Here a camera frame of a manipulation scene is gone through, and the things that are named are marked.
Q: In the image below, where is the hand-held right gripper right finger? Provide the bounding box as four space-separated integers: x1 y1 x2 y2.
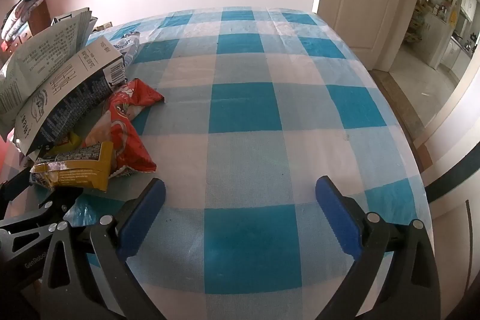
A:
315 175 441 320

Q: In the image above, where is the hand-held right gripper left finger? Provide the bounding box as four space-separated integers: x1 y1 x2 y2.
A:
39 177 166 320

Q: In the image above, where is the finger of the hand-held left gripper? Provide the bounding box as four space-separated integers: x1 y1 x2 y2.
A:
0 187 84 287
0 173 34 210

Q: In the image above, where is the yellow black snack bag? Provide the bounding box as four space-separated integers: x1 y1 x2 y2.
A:
30 132 114 192

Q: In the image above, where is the orange packet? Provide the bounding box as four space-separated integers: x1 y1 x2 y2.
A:
14 35 125 156

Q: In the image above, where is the red snack bag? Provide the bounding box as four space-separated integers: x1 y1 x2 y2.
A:
80 78 166 178

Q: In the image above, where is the blue checked tablecloth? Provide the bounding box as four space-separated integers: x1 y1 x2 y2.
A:
22 6 431 320

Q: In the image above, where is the grey printed paper carton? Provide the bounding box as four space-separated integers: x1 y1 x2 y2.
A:
0 8 99 135

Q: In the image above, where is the brown wooden cabinet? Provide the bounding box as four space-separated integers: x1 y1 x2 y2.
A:
0 0 51 58

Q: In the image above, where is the white blue plastic packet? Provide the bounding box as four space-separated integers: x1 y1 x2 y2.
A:
112 32 142 67

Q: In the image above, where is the folded blankets pile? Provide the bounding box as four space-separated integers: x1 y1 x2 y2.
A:
0 0 47 43

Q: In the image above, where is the kitchen counter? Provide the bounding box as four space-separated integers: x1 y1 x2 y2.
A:
439 29 480 82

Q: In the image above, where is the white door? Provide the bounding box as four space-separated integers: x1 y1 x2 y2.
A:
312 0 411 71

